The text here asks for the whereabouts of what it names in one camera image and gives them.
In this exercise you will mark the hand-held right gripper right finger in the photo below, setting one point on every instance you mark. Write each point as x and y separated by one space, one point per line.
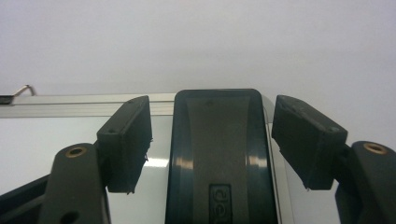
308 143

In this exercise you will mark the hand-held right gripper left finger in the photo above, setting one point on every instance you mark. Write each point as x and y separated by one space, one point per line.
124 146

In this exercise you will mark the black whiteboard eraser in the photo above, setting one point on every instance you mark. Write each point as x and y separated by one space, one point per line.
219 161

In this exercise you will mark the metal-framed whiteboard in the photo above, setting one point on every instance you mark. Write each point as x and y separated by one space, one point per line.
62 146

